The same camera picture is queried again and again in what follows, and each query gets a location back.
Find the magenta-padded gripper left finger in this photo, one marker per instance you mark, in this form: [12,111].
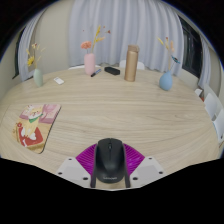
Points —
[75,168]

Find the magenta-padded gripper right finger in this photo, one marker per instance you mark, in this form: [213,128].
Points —
[146,168]

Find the black computer mouse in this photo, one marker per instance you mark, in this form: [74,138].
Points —
[109,161]

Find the cartoon print mouse pad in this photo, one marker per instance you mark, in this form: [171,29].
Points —
[35,125]

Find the blue vase with dried flowers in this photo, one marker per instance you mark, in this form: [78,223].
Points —
[166,81]

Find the small white remote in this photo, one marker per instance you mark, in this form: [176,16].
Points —
[59,80]

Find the green vase with yellow flowers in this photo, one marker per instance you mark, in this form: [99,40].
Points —
[38,79]

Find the black marker pen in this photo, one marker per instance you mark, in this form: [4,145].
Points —
[95,72]

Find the white chair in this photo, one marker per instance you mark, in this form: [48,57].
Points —
[141,65]
[76,67]

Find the small black box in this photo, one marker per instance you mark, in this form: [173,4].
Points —
[112,70]

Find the pink vase with orange flowers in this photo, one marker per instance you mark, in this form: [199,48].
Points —
[89,65]

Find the bronze drink bottle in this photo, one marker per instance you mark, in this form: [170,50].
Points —
[131,65]

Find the narrow white curtain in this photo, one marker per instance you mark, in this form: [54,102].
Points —
[204,63]
[28,40]

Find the dark window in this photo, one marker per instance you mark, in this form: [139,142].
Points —
[17,56]
[190,50]

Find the wide white curtain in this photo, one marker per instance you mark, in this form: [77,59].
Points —
[133,23]

